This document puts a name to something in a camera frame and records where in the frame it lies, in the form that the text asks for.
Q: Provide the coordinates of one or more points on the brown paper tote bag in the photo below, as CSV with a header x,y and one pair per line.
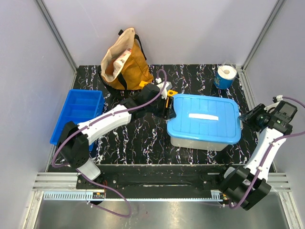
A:
x,y
135,69

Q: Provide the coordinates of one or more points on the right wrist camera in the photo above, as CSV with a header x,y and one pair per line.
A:
x,y
276,100

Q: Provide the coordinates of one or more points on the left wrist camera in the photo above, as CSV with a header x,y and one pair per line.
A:
x,y
168,86

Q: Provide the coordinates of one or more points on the toilet paper roll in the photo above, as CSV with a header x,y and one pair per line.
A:
x,y
225,76

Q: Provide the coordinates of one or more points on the light blue tray lid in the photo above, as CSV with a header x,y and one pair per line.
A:
x,y
205,118

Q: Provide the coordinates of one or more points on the white plastic tub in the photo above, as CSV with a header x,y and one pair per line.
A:
x,y
197,144

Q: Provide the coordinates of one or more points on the white package in bag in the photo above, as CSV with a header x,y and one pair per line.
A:
x,y
119,63

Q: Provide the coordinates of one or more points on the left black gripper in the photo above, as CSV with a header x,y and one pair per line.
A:
x,y
168,113

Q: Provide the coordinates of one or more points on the yellow test tube rack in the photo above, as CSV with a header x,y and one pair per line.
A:
x,y
170,92

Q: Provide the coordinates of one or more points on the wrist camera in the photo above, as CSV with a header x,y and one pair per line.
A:
x,y
276,100
168,86

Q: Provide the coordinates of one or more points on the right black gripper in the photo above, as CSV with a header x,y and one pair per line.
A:
x,y
248,117

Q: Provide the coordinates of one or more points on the blue compartment bin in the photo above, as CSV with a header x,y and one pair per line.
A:
x,y
80,106

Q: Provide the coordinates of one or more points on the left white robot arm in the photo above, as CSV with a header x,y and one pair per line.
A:
x,y
75,139

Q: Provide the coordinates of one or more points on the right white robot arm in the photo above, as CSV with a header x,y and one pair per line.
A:
x,y
244,186

